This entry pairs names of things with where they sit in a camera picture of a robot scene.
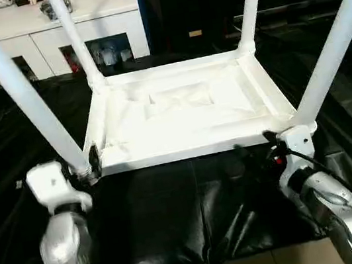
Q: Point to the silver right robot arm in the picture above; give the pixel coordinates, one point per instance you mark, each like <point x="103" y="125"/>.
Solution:
<point x="343" y="213"/>

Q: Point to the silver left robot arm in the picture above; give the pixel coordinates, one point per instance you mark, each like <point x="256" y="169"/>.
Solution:
<point x="65" y="257"/>

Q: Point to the black work mat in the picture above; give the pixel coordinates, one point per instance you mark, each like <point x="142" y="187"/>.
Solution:
<point x="7" y="165"/>

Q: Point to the toy figures behind cabinet glass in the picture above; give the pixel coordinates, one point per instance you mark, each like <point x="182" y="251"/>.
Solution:
<point x="110" y="51"/>

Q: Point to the white cabinet with glass doors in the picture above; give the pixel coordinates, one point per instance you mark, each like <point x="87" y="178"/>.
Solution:
<point x="19" y="33"/>

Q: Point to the grey plush toy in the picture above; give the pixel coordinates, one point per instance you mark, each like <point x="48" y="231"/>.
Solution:
<point x="50" y="11"/>

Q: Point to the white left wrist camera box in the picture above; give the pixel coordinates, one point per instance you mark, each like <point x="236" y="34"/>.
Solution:
<point x="54" y="185"/>

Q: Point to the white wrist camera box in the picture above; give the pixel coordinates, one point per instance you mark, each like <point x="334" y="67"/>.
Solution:
<point x="297" y="143"/>
<point x="54" y="185"/>

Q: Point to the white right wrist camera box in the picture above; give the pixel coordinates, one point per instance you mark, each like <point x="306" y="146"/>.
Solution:
<point x="297" y="143"/>

